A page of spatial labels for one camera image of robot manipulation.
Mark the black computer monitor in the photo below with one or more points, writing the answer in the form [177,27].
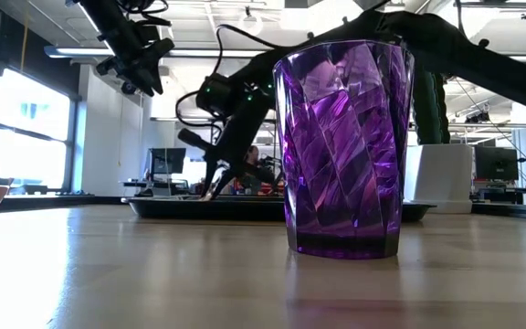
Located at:
[167,162]
[496,163]

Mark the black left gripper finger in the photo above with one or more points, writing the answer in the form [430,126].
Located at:
[153,52]
[126,64]

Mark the purple faceted plastic cup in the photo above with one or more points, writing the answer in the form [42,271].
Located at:
[345,151]

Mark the dark green plastic tray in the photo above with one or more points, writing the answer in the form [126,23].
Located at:
[199,208]

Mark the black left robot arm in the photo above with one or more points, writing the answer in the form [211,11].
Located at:
[117,27]

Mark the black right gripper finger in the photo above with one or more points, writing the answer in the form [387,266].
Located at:
[196,139]
[240,165]

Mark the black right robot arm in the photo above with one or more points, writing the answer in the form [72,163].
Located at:
[473,59]

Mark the person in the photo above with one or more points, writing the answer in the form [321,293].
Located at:
[253,157]

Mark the white hexagonal plant pot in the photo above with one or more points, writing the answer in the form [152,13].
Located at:
[441,178]

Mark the green cactus plant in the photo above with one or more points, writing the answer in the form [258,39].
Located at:
[429,114]

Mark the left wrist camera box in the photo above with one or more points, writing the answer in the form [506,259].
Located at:
[128,88]

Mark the black aluminium table frame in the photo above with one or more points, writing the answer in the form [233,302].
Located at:
[62,202]

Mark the long ceiling strip light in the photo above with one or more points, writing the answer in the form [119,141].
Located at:
[76,51]

